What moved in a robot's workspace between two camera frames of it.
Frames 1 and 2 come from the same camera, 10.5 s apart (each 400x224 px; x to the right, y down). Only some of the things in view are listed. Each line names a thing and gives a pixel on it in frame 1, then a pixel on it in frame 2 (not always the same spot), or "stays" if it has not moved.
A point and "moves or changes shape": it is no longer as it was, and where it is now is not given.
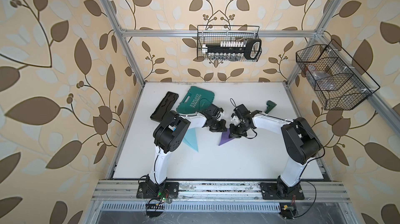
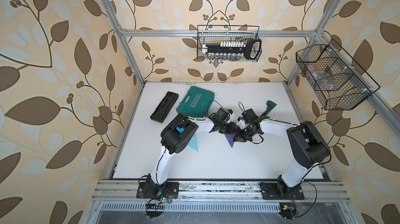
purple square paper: (225, 137) moves or changes shape
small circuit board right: (288, 211) stays
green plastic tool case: (195, 100) stays
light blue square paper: (190, 139) stays
